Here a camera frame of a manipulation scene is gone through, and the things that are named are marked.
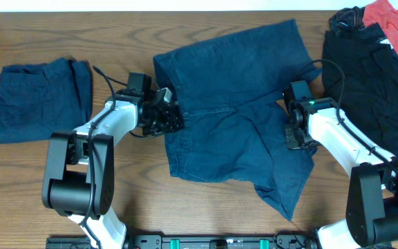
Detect navy blue denim shorts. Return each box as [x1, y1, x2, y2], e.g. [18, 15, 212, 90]
[153, 20, 319, 219]

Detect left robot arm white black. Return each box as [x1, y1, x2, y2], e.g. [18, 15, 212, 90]
[42, 73, 183, 249]

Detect black garment pile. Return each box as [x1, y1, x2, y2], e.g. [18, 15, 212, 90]
[322, 7, 398, 157]

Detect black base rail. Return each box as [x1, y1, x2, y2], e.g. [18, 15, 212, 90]
[45, 230, 324, 249]

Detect folded navy blue shorts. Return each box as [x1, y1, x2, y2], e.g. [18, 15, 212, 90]
[0, 58, 93, 144]

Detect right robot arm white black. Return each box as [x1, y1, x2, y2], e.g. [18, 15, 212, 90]
[283, 81, 398, 248]

